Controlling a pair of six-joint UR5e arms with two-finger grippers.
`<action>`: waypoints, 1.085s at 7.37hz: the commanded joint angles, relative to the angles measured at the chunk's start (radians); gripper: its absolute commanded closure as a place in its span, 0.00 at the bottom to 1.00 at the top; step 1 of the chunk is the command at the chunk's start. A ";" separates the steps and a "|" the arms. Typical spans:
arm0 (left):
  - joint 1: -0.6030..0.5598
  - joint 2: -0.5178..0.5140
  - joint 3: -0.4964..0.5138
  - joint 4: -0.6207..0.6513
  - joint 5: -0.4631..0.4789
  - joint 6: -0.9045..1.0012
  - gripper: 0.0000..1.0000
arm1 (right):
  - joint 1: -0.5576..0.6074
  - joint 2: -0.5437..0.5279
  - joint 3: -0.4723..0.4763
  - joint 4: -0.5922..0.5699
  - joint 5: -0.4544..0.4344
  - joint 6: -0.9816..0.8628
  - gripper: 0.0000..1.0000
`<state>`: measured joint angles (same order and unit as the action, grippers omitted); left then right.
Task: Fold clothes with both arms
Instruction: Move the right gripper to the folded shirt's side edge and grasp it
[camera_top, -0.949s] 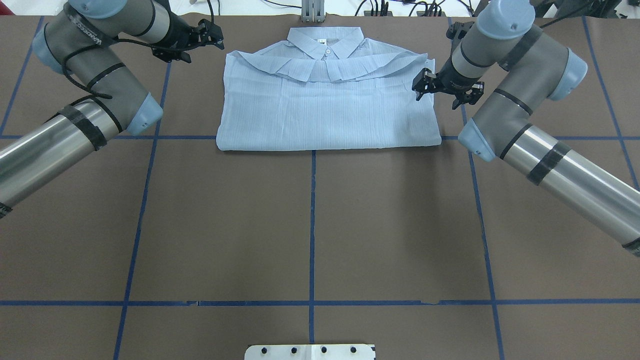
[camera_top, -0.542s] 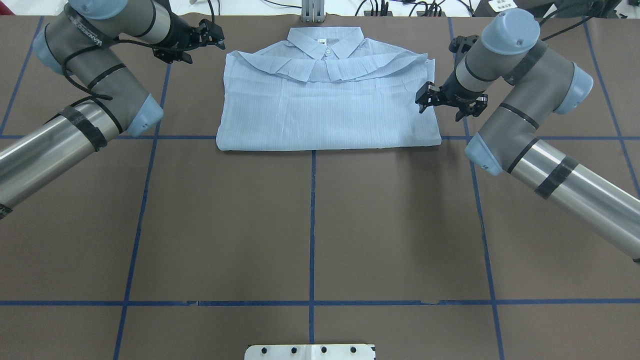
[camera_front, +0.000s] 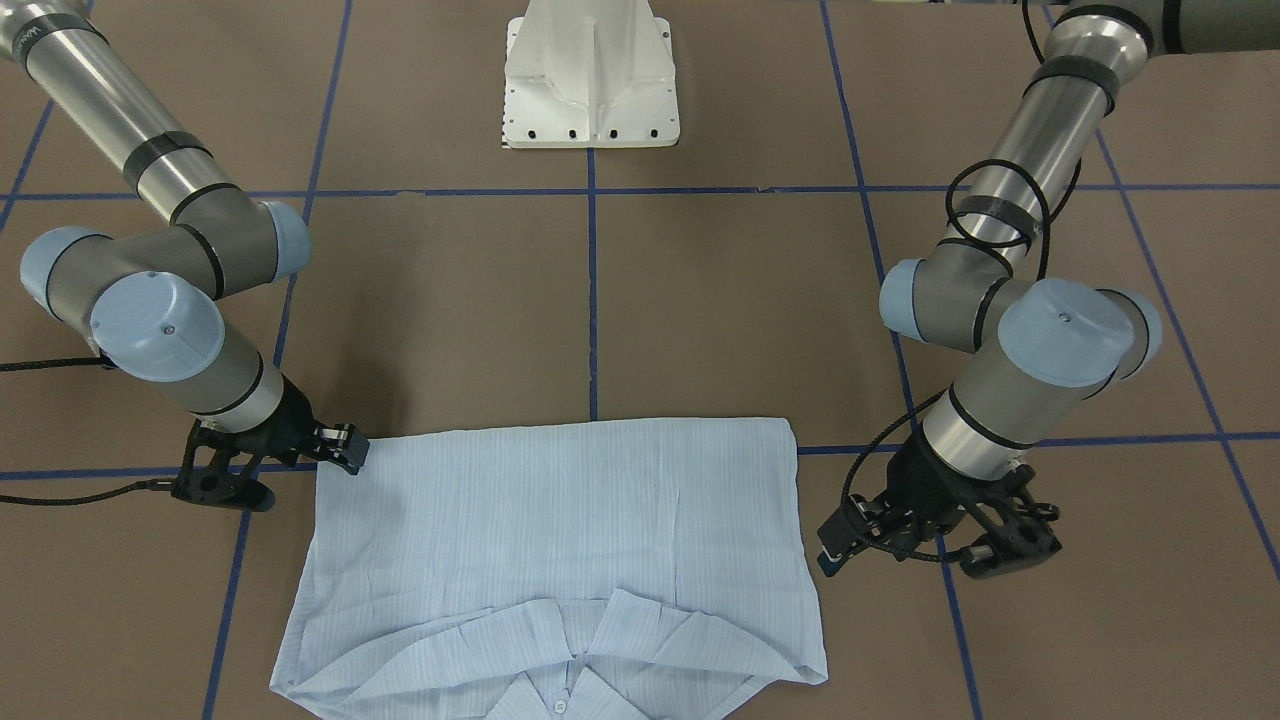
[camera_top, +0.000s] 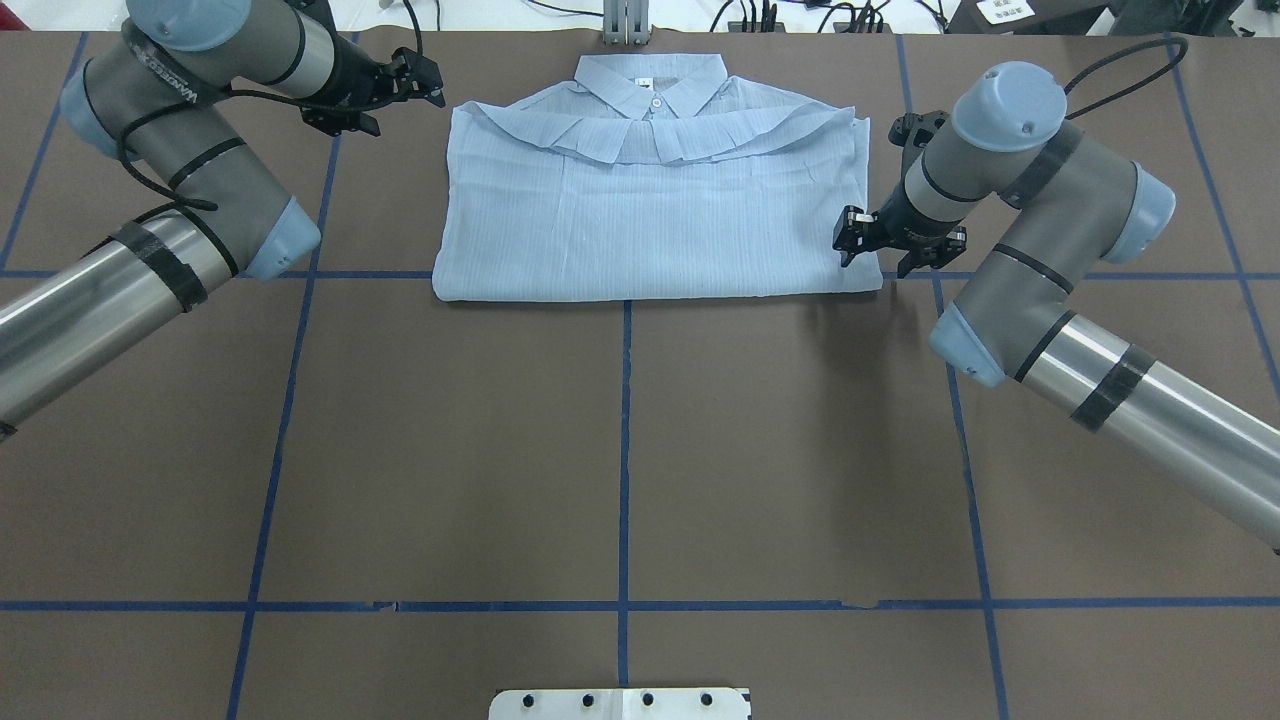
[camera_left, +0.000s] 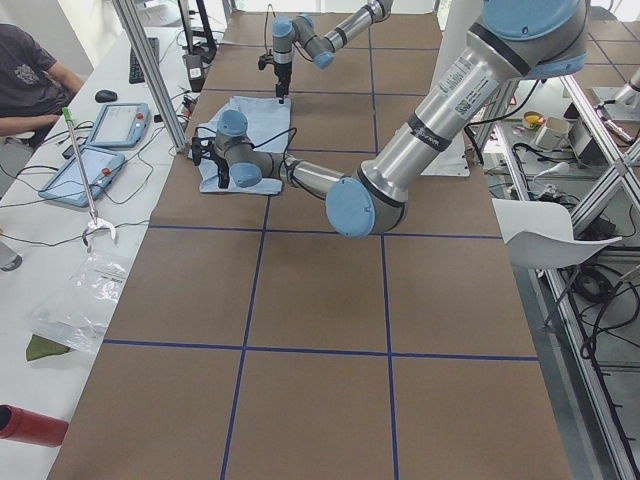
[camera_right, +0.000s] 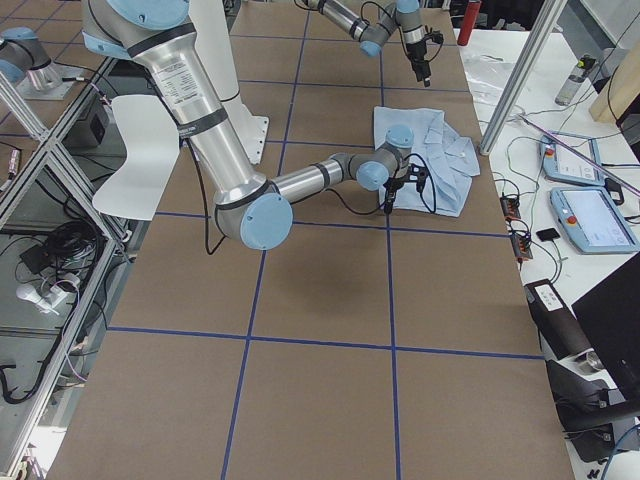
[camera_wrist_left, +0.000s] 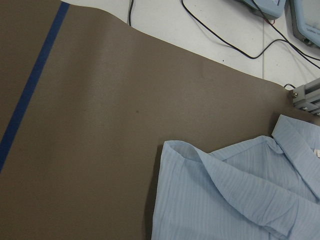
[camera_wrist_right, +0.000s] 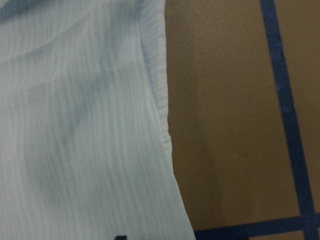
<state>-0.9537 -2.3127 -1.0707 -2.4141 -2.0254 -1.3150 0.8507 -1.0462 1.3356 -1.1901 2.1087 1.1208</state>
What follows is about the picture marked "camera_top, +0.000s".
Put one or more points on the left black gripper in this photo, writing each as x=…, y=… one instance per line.
x=352, y=77

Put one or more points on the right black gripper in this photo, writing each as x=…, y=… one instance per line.
x=897, y=222

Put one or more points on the light blue button-up shirt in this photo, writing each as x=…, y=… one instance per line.
x=651, y=177

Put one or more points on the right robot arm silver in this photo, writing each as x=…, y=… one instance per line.
x=1078, y=204

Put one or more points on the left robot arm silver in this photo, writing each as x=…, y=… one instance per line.
x=151, y=103

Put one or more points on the aluminium frame post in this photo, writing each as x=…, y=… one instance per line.
x=626, y=22

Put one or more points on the white camera pole base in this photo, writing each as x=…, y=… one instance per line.
x=623, y=703

